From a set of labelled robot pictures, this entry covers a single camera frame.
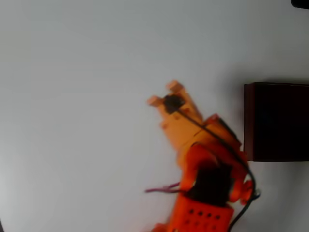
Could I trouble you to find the purple servo wires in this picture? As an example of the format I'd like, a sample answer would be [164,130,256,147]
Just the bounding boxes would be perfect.
[144,182,181,194]

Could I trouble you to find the black camera module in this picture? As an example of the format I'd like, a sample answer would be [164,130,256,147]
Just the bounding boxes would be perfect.
[163,94,186,115]

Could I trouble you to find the black blurred object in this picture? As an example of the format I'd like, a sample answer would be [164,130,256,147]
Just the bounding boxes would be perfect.
[291,0,309,10]

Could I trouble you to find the black camera cable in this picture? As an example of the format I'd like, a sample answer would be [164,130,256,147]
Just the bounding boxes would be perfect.
[177,110,262,232]

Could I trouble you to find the dark red open box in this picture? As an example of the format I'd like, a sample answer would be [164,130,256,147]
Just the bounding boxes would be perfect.
[243,82,309,162]

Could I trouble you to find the light orange camera mount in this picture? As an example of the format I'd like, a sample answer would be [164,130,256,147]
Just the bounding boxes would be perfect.
[145,80,206,170]

